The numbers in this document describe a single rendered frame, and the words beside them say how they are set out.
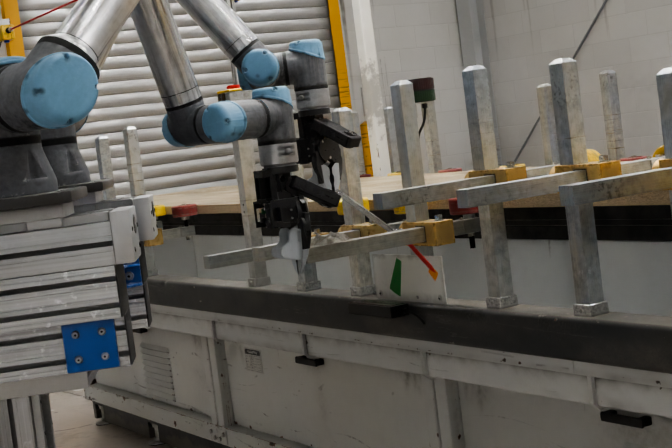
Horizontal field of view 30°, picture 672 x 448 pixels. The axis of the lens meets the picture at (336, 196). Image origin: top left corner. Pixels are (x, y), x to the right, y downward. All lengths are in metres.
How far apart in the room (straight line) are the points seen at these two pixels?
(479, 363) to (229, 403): 1.72
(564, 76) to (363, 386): 1.43
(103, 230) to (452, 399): 1.21
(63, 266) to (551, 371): 0.92
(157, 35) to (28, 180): 0.42
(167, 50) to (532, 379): 0.94
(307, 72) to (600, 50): 9.36
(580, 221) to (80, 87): 0.89
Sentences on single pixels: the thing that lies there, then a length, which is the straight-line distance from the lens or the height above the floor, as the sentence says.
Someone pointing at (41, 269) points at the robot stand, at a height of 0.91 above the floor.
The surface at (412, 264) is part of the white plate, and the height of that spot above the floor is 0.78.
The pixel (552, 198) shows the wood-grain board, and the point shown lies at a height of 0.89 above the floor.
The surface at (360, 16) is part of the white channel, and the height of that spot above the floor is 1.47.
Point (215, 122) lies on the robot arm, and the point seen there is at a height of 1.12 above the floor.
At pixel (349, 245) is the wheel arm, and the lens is 2.50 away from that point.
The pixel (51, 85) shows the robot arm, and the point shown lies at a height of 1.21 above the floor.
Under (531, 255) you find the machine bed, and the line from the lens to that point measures 2.70.
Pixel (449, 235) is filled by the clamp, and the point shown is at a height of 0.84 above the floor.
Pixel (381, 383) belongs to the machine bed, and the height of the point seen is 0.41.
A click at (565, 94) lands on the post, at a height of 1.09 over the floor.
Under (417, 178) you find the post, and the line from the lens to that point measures 2.64.
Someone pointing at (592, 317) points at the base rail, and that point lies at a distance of 2.25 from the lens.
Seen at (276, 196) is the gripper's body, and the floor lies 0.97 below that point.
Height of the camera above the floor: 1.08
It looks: 3 degrees down
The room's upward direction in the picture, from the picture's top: 7 degrees counter-clockwise
